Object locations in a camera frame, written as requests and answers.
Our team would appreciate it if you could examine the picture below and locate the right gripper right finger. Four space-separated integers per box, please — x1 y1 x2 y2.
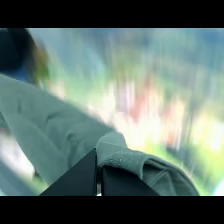
100 165 161 197

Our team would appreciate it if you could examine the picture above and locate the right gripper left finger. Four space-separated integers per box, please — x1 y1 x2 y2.
39 148 99 197

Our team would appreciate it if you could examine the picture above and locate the green T-shirt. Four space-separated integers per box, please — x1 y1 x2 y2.
0 73 200 197

